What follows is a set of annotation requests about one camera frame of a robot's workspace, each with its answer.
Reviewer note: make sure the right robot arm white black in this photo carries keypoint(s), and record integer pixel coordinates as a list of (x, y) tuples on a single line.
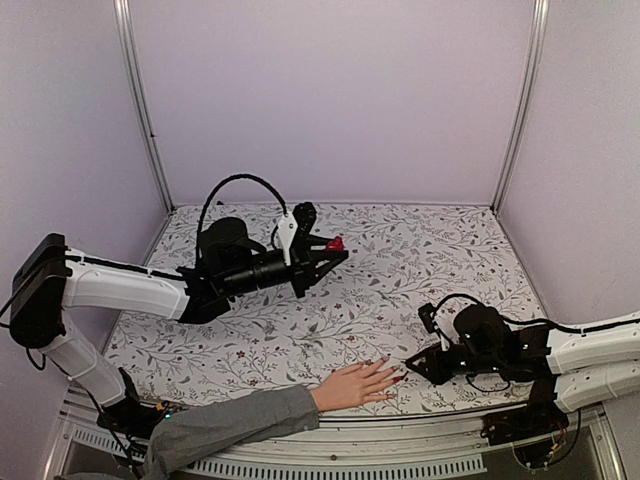
[(567, 366)]

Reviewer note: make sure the aluminium front rail frame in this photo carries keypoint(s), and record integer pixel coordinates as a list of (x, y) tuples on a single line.
[(427, 432)]

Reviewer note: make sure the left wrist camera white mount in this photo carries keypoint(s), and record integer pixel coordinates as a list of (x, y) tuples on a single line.
[(289, 227)]

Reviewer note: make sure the grey sleeved forearm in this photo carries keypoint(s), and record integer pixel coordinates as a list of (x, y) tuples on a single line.
[(199, 432)]

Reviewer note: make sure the aluminium corner post left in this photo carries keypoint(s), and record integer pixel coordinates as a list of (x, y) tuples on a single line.
[(126, 36)]

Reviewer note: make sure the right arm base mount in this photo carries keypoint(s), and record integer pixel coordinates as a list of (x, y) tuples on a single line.
[(538, 432)]

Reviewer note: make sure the mannequin hand with nails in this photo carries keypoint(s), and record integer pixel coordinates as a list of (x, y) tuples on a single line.
[(356, 385)]

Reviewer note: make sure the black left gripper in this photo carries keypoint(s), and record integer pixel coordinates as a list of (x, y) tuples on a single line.
[(304, 260)]

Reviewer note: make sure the aluminium corner post right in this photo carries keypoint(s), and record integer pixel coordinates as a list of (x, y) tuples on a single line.
[(533, 58)]

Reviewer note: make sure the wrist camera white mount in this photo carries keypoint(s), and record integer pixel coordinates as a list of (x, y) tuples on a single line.
[(427, 314), (289, 227)]

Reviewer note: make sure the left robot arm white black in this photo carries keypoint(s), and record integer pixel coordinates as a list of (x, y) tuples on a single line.
[(56, 278)]

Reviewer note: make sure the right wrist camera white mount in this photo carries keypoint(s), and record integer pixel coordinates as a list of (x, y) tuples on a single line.
[(427, 314)]

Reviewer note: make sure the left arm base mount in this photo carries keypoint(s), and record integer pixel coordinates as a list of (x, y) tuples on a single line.
[(130, 416)]

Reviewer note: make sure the aluminium corner post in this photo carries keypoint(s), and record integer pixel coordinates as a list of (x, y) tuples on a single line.
[(533, 58), (126, 36)]

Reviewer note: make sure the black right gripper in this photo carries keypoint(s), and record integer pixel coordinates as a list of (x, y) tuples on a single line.
[(433, 371)]

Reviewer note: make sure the red nail polish bottle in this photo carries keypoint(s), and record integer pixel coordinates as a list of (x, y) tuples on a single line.
[(335, 245)]

